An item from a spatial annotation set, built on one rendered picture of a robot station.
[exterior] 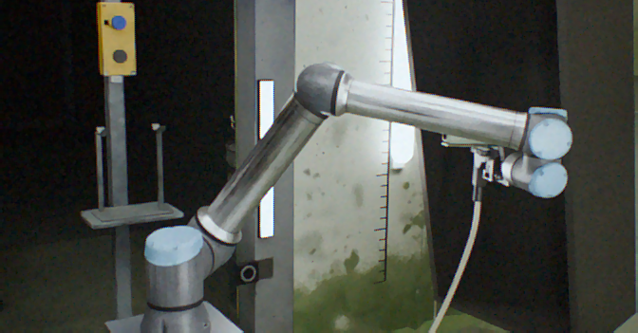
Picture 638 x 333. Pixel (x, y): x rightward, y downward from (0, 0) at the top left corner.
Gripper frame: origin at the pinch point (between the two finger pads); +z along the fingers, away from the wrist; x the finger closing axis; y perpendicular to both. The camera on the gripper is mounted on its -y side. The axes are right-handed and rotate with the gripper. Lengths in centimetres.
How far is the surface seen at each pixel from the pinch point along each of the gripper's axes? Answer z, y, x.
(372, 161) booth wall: 95, 24, -1
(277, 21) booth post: 82, -35, -46
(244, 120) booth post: 86, 4, -59
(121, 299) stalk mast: 81, 73, -107
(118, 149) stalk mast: 82, 14, -107
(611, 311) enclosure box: -4, 54, 48
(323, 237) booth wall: 87, 54, -24
